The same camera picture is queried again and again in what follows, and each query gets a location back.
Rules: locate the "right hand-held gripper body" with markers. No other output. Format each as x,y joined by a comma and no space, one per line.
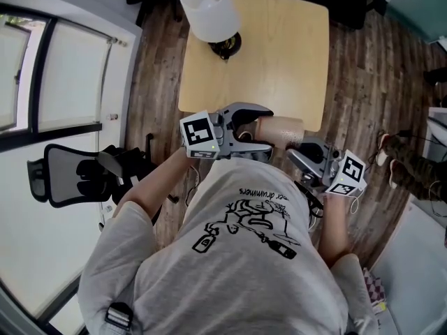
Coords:
349,176

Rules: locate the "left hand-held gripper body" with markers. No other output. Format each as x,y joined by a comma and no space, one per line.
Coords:
199,134

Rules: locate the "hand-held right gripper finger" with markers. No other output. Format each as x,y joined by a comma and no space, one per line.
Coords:
309,167
317,141

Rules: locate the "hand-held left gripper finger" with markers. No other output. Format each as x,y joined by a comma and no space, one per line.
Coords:
248,106
251,148

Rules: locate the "person's right forearm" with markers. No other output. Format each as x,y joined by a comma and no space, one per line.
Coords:
333,229

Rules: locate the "person's left forearm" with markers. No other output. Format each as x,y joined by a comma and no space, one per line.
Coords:
157,187

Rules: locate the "person's grey trousers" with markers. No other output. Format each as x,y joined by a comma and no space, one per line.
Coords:
258,156

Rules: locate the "white shade table lamp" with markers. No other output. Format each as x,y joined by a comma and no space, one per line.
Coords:
209,12

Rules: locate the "frosted glass partition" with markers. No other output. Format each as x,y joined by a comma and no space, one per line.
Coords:
419,257

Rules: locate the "pink checkered cloth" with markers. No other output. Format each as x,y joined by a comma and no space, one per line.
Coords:
373,284

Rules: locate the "small clear bottle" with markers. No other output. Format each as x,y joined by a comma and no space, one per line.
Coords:
107,208

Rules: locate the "white printed t-shirt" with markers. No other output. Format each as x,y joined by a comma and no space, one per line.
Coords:
244,274

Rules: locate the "black framed window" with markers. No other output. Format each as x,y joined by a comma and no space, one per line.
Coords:
77,75

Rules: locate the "black mesh office chair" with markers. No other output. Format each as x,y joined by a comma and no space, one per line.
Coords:
63,173

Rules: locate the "frosted glass door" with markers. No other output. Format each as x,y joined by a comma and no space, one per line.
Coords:
419,5

